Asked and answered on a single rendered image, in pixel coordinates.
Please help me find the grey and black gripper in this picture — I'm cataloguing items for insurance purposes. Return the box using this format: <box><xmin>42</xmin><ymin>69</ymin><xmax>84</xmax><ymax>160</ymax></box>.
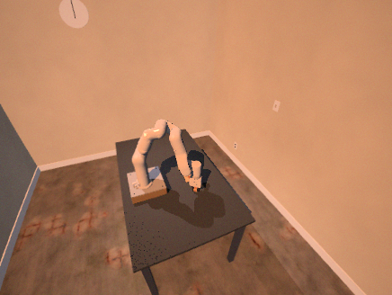
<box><xmin>188</xmin><ymin>175</ymin><xmax>203</xmax><ymax>192</ymax></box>

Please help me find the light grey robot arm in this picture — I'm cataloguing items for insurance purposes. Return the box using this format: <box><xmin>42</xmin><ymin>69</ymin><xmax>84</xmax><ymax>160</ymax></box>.
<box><xmin>132</xmin><ymin>120</ymin><xmax>203</xmax><ymax>189</ymax></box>

